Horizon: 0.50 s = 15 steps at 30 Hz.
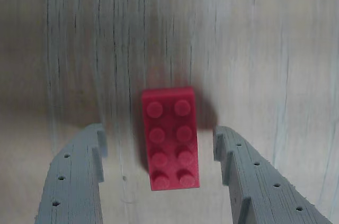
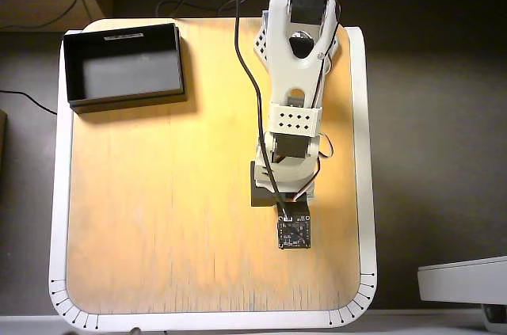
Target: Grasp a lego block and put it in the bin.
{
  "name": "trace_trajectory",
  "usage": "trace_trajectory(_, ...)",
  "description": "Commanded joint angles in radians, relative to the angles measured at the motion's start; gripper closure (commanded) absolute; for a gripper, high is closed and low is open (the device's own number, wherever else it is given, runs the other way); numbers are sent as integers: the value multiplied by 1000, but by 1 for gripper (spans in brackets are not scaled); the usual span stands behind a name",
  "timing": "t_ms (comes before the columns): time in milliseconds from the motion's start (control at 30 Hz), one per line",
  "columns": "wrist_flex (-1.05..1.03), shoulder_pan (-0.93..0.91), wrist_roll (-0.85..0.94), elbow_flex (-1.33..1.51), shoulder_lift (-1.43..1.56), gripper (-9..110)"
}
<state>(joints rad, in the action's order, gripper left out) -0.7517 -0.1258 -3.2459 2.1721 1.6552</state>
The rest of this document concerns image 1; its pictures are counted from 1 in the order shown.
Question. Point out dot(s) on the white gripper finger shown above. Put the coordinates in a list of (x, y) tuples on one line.
[(265, 195), (74, 181)]

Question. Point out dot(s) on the red lego block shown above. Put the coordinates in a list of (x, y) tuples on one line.
[(169, 139)]

